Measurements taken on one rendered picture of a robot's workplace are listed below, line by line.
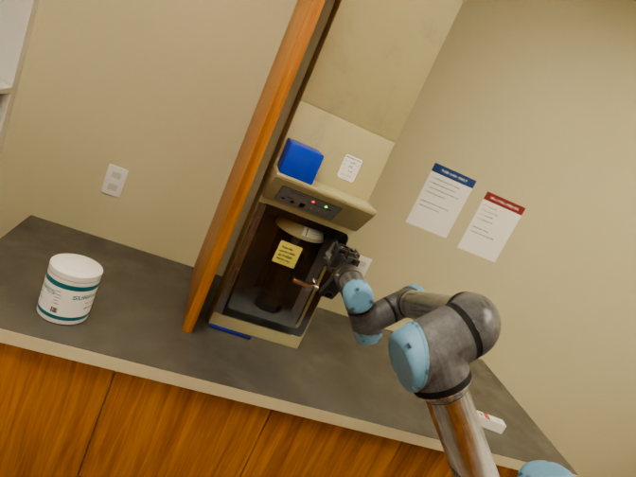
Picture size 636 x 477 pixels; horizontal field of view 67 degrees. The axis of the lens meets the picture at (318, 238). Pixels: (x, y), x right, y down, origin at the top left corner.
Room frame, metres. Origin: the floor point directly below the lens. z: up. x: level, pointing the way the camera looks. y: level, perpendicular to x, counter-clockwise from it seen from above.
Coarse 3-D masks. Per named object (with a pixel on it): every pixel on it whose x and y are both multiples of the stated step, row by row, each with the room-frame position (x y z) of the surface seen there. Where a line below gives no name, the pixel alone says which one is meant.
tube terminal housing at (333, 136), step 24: (288, 120) 1.48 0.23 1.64; (312, 120) 1.43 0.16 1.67; (336, 120) 1.45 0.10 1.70; (312, 144) 1.44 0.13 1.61; (336, 144) 1.46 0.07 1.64; (360, 144) 1.48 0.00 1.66; (384, 144) 1.50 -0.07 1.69; (336, 168) 1.47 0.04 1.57; (360, 168) 1.49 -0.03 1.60; (360, 192) 1.50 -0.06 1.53; (312, 216) 1.47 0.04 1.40; (240, 240) 1.45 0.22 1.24; (216, 312) 1.42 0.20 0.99; (264, 336) 1.47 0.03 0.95; (288, 336) 1.50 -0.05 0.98
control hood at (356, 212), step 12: (276, 168) 1.36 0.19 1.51; (276, 180) 1.32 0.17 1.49; (288, 180) 1.32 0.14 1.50; (264, 192) 1.38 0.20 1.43; (276, 192) 1.37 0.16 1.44; (312, 192) 1.35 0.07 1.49; (324, 192) 1.35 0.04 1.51; (336, 192) 1.42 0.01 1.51; (288, 204) 1.41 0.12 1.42; (336, 204) 1.38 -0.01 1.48; (348, 204) 1.38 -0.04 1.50; (360, 204) 1.39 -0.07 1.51; (336, 216) 1.43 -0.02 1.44; (348, 216) 1.42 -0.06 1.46; (360, 216) 1.42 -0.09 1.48; (372, 216) 1.41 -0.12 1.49; (348, 228) 1.48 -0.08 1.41
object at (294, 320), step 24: (264, 216) 1.42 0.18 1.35; (288, 216) 1.44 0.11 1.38; (264, 240) 1.43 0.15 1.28; (288, 240) 1.45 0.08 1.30; (312, 240) 1.47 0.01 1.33; (336, 240) 1.49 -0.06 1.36; (264, 264) 1.43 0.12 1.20; (312, 264) 1.48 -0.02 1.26; (240, 288) 1.42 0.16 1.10; (264, 288) 1.44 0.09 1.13; (288, 288) 1.46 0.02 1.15; (240, 312) 1.43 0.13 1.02; (264, 312) 1.45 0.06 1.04; (288, 312) 1.47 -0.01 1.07; (312, 312) 1.50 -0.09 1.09
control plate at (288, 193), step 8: (280, 192) 1.37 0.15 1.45; (288, 192) 1.36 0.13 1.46; (296, 192) 1.36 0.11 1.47; (280, 200) 1.40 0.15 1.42; (288, 200) 1.39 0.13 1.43; (296, 200) 1.39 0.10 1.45; (304, 200) 1.38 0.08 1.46; (312, 200) 1.38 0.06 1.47; (320, 200) 1.37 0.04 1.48; (304, 208) 1.42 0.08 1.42; (312, 208) 1.41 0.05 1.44; (320, 208) 1.41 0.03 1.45; (328, 208) 1.40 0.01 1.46; (336, 208) 1.40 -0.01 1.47; (320, 216) 1.44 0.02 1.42; (328, 216) 1.43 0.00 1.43
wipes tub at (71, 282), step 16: (64, 256) 1.16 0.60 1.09; (80, 256) 1.19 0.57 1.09; (48, 272) 1.10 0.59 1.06; (64, 272) 1.09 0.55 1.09; (80, 272) 1.12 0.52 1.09; (96, 272) 1.15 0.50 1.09; (48, 288) 1.09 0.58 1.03; (64, 288) 1.08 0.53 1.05; (80, 288) 1.10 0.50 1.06; (96, 288) 1.15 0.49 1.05; (48, 304) 1.08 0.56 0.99; (64, 304) 1.09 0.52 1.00; (80, 304) 1.11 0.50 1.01; (48, 320) 1.08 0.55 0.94; (64, 320) 1.09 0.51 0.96; (80, 320) 1.13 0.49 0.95
